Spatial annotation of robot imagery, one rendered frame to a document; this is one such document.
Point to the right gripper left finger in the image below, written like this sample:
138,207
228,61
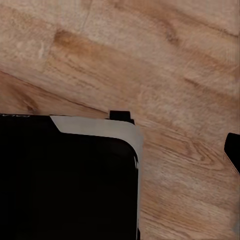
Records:
12,149

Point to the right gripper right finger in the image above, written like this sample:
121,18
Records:
232,149

